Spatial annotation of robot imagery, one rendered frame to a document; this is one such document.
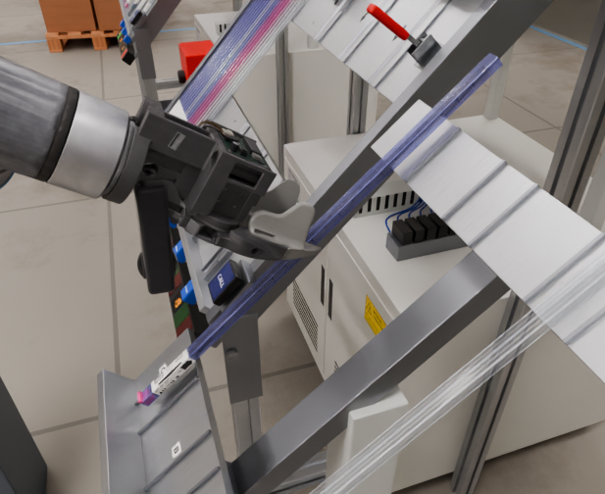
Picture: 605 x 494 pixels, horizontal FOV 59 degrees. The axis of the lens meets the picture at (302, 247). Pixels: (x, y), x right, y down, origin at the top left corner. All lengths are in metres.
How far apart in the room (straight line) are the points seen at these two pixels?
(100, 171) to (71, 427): 1.26
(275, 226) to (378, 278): 0.51
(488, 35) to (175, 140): 0.41
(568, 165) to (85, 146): 0.64
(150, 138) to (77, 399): 1.31
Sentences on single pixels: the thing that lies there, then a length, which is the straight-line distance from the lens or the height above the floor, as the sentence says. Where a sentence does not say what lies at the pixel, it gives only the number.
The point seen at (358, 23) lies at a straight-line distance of 0.89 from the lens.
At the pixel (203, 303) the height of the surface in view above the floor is 0.73.
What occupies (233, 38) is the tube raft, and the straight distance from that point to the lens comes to 1.22.
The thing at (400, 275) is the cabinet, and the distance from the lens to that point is 0.99.
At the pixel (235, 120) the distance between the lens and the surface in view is 1.01.
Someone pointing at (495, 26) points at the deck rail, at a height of 1.08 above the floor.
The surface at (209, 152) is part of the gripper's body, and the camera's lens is 0.44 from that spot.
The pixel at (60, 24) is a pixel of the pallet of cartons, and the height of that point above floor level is 0.19.
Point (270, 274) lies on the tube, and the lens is 0.55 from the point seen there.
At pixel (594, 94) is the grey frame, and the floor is 1.00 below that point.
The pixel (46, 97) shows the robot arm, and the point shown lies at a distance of 0.42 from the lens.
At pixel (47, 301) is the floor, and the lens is 2.03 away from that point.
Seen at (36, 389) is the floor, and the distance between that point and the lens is 1.76.
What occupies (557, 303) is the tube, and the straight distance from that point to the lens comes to 0.39.
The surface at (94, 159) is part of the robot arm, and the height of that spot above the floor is 1.07.
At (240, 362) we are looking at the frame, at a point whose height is 0.68.
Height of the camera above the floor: 1.25
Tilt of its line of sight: 37 degrees down
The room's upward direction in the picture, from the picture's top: straight up
